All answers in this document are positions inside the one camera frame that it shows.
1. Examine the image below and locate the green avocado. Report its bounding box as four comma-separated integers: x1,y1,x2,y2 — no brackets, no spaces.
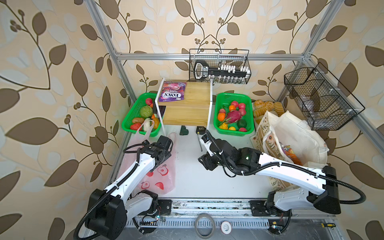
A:
237,119,247,129

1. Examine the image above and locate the black barcode scanner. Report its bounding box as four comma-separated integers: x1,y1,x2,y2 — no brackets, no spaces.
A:
193,60,209,80

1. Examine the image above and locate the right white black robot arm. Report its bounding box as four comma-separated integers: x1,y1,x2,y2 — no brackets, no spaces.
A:
198,131,366,216

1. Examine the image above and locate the grey tape roll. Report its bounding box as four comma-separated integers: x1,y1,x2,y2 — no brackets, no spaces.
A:
194,213,216,240

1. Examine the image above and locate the green fruit basket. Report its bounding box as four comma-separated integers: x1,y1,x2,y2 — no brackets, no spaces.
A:
213,93,255,137

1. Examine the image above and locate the black wire basket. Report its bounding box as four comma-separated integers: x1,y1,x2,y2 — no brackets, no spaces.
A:
284,62,366,131
189,48,252,85

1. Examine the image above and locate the cream canvas tote bag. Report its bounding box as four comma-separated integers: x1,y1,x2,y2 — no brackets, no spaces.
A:
250,110,330,193

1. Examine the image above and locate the orange Fox's candy bag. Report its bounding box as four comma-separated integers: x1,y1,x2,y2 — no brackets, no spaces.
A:
283,145,303,166

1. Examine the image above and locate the yellow bell pepper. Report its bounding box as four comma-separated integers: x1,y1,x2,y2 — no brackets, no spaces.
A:
219,123,229,130

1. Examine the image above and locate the green cabbage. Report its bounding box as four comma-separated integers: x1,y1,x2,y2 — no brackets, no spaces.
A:
140,105,153,119

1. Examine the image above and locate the yellow black screwdriver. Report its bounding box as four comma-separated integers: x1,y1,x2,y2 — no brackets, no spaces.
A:
321,223,336,229

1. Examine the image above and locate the pink plastic grocery bag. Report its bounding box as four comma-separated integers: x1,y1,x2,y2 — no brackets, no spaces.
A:
118,118,177,195

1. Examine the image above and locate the black wire basket right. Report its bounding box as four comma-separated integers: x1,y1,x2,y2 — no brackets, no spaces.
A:
284,62,366,131

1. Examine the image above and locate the white bread tray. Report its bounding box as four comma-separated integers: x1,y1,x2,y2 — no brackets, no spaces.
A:
253,100,285,125

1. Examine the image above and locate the black wire basket rear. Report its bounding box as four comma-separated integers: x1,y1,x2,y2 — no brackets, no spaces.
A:
189,48,252,85

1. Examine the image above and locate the small orange tangerine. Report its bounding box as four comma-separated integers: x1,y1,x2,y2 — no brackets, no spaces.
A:
229,105,238,112

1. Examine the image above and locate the pink dragon fruit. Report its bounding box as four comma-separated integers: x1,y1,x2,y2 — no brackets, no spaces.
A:
223,111,242,124

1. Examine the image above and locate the left green vegetable basket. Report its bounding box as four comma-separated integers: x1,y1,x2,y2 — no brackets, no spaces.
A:
122,93,158,133

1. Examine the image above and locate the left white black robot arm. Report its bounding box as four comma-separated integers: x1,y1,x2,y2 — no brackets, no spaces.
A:
73,136,174,240

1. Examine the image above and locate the white wooden two-tier shelf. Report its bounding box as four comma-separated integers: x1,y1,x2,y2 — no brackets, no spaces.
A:
155,78,213,135

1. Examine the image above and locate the purple Fox's candy bag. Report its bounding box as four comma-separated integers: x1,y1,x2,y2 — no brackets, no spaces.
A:
159,81,187,103

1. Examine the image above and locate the red strawberry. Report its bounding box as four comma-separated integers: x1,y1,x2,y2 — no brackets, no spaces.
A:
130,123,142,131

